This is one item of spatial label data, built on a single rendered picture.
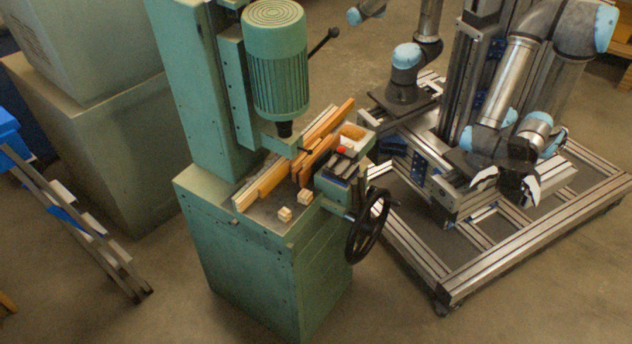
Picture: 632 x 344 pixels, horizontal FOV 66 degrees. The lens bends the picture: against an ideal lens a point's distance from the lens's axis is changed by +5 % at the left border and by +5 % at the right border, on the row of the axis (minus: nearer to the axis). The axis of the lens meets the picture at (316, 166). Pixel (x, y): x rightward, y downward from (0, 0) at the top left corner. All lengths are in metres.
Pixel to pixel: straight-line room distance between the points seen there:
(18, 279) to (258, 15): 2.05
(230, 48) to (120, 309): 1.58
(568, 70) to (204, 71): 1.07
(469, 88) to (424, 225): 0.81
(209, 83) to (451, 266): 1.41
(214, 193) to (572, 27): 1.26
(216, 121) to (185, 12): 0.38
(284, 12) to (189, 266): 1.64
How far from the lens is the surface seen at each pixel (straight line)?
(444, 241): 2.41
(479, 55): 1.86
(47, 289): 2.83
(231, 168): 1.75
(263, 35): 1.28
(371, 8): 2.07
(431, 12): 2.06
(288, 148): 1.56
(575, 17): 1.54
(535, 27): 1.55
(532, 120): 1.45
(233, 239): 1.86
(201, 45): 1.44
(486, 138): 1.51
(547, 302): 2.62
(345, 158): 1.59
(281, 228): 1.53
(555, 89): 1.65
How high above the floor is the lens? 2.12
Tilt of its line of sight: 45 degrees down
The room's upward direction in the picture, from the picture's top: 2 degrees counter-clockwise
